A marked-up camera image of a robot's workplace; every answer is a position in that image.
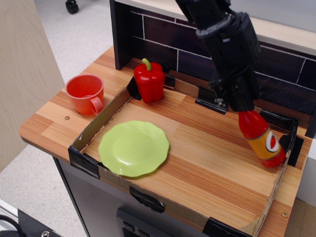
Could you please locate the black cable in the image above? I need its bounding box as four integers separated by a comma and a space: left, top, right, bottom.
0, 214, 25, 237

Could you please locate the orange plastic cup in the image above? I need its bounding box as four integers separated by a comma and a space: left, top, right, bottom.
65, 74, 105, 115

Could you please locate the dark tile backsplash panel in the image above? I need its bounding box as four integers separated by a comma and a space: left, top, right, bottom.
110, 0, 316, 115

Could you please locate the red toy bell pepper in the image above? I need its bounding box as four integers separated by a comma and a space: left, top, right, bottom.
134, 58, 165, 103

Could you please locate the red hot sauce bottle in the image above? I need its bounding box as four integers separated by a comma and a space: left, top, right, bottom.
238, 111, 286, 167

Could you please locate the light wooden board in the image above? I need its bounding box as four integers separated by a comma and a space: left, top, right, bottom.
0, 0, 64, 170

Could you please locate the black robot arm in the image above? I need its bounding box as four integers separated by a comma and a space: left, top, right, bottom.
177, 0, 261, 112

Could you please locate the cardboard fence with black tape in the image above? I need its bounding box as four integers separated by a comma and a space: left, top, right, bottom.
62, 72, 310, 237

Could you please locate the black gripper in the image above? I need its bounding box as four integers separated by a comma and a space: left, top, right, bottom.
195, 11, 261, 115

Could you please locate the black caster wheel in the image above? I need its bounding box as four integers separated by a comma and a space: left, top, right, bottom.
65, 0, 79, 14

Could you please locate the black oven control panel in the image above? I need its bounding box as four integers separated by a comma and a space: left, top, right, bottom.
116, 208, 171, 237

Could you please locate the green plastic plate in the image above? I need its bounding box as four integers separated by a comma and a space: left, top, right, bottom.
98, 120, 169, 177

